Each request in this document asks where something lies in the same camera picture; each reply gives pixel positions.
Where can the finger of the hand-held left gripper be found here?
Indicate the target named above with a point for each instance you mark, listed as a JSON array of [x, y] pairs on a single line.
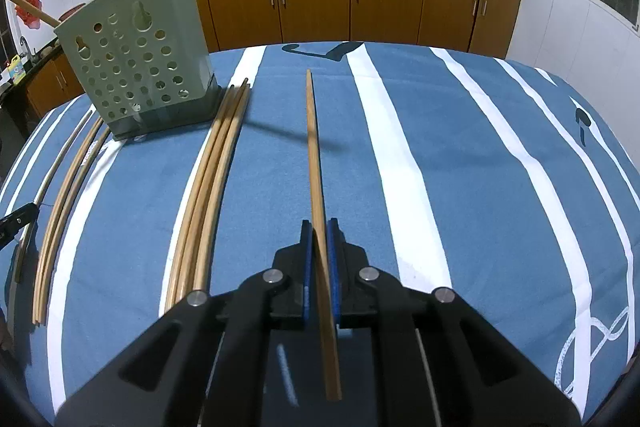
[[22, 213]]

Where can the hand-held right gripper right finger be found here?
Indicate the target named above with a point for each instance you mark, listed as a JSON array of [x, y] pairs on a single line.
[[334, 272]]

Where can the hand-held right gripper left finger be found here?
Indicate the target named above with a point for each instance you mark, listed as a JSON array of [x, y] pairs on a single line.
[[307, 267]]

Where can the blue white striped tablecloth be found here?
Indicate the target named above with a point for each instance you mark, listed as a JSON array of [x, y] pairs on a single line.
[[450, 207]]

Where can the wooden sink cabinet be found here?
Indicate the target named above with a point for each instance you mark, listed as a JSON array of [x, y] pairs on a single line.
[[50, 82]]

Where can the yellow bottle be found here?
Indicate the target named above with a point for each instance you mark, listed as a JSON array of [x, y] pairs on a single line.
[[16, 69]]

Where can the metal faucet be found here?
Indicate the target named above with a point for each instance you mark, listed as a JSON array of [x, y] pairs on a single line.
[[25, 44]]

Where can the hanging red plastic bag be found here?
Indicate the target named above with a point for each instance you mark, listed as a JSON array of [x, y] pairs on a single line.
[[29, 4]]

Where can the wooden base cabinet row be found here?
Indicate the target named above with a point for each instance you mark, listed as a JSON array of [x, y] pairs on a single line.
[[385, 2]]

